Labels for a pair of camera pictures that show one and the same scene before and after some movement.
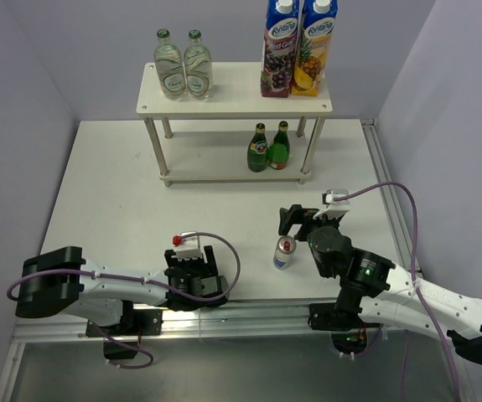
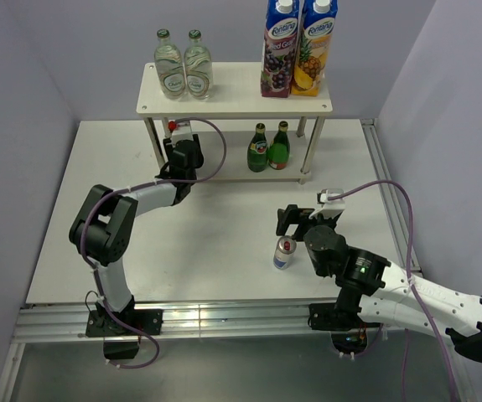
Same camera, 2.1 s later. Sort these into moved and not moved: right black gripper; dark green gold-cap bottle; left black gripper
Moved: left black gripper
Not moved: right black gripper; dark green gold-cap bottle
